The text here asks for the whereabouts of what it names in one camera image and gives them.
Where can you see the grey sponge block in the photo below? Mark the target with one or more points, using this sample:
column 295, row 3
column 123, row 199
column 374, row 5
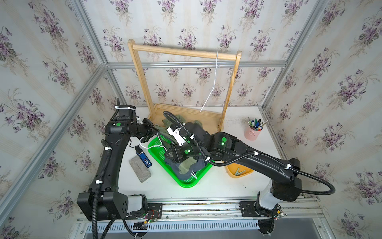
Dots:
column 139, row 168

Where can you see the green plastic basket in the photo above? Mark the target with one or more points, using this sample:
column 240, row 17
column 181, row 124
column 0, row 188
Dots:
column 186, row 180

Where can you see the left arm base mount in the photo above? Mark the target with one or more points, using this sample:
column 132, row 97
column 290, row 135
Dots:
column 139, row 221

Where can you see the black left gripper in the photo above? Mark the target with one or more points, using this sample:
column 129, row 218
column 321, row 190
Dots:
column 149, row 131

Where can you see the mint green clothespin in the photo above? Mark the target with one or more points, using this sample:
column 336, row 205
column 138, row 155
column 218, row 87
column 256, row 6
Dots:
column 238, row 172

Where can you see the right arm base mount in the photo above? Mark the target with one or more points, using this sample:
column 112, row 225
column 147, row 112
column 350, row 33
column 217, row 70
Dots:
column 268, row 217

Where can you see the white wire hanger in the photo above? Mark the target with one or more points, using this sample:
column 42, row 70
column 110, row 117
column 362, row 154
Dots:
column 186, row 172
column 214, row 82

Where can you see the olive green tank top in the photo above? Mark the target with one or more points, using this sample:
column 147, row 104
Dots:
column 191, row 126

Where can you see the grey blue tank top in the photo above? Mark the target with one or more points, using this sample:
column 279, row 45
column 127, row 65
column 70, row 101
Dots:
column 185, row 170

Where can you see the blue black handheld device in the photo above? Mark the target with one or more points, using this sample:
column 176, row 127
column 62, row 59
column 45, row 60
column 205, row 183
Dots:
column 146, row 161

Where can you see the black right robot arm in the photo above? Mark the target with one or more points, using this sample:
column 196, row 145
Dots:
column 222, row 149

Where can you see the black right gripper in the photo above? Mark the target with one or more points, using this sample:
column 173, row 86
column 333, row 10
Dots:
column 176, row 150

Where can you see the pink pen cup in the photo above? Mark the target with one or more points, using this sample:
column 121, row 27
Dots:
column 253, row 129

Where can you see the yellow plastic tray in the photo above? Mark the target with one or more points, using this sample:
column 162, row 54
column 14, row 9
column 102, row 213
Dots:
column 231, row 169

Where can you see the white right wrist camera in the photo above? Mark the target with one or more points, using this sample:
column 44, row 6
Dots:
column 175, row 133

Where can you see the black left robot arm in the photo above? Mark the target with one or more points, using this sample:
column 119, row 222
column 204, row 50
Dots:
column 103, row 204

